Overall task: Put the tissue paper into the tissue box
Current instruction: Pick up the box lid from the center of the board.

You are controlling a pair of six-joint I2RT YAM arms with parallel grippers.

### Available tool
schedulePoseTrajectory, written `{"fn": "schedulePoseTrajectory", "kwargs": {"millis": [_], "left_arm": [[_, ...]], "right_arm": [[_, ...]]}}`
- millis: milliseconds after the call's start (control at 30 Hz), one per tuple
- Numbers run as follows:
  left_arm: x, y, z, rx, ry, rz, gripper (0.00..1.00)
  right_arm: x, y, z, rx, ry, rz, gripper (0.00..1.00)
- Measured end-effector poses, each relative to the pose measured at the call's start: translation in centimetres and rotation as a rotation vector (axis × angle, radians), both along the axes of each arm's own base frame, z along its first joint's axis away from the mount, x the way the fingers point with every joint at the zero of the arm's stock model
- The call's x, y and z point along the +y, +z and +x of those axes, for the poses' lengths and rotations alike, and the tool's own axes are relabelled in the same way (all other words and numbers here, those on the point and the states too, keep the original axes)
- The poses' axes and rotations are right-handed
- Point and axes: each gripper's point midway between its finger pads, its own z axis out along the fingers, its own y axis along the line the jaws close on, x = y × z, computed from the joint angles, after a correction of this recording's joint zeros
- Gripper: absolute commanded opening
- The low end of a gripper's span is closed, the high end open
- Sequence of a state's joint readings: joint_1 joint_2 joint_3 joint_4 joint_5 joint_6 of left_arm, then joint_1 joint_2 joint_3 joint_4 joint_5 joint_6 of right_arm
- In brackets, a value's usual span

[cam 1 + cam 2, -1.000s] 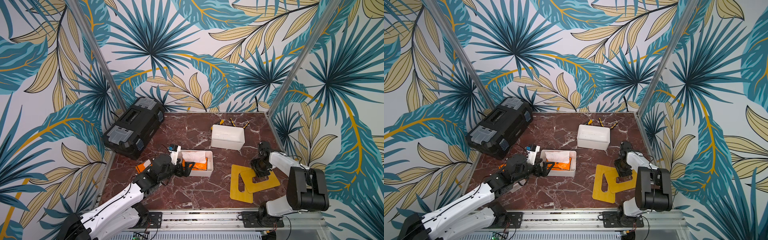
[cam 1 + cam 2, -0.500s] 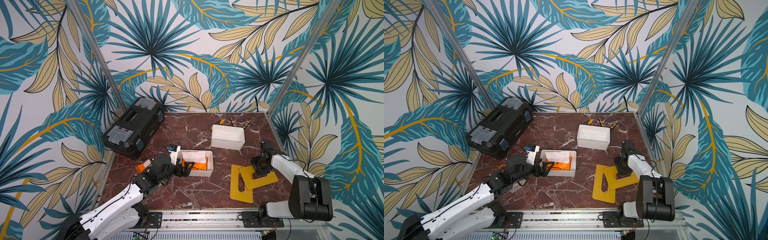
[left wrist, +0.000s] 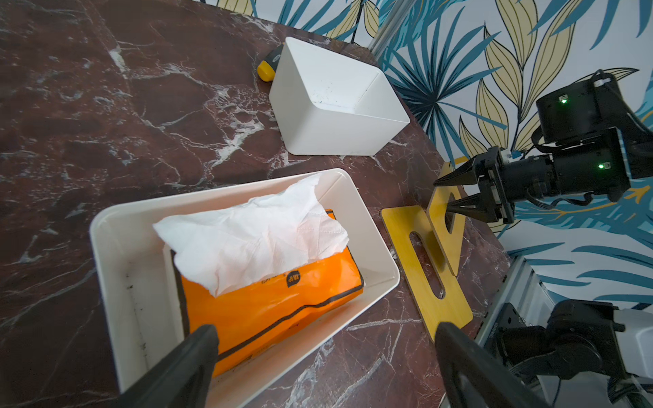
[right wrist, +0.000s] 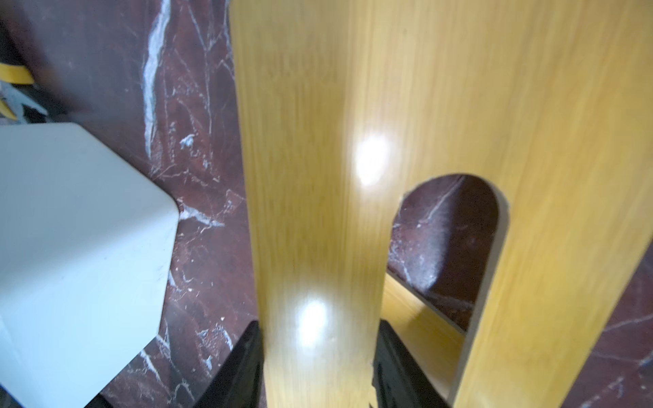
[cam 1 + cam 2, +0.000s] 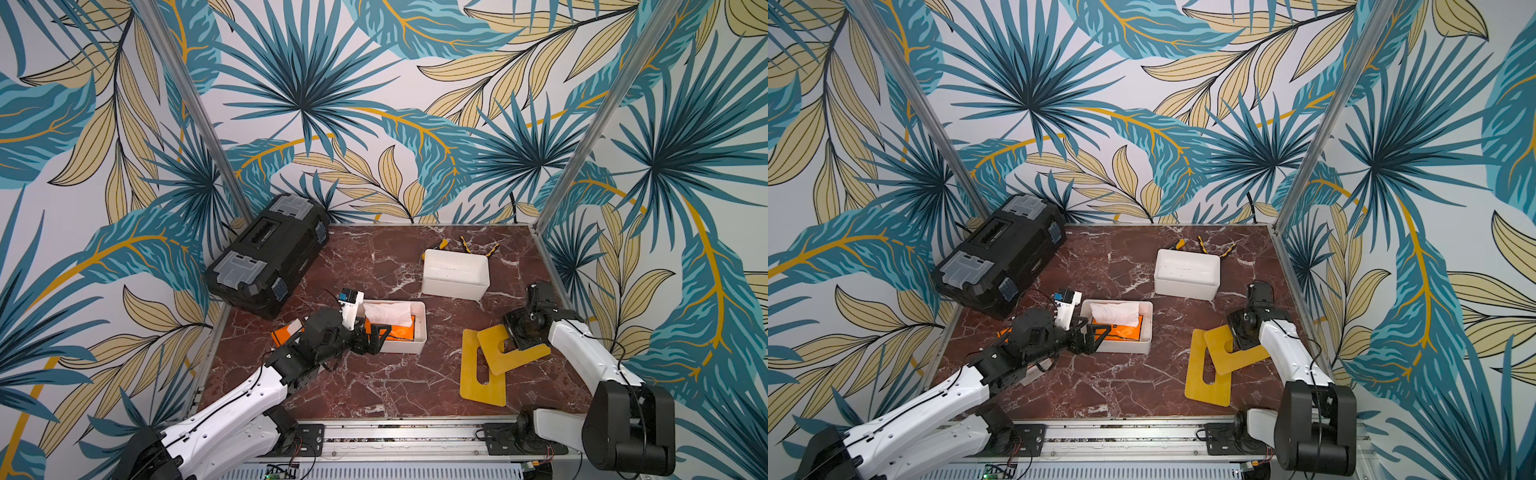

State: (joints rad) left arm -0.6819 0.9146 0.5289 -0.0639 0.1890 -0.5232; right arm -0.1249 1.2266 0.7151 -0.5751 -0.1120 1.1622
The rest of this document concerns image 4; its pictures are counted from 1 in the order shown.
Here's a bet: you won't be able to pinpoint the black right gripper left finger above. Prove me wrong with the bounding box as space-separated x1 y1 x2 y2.
194 321 264 408

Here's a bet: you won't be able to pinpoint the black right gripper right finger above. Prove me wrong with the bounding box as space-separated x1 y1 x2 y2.
372 320 449 408

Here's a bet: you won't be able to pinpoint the yellow black handled pliers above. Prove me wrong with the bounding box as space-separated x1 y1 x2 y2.
1 62 49 124

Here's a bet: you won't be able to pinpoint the yellow wooden box lid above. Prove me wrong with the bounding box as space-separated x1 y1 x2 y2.
229 1 652 407

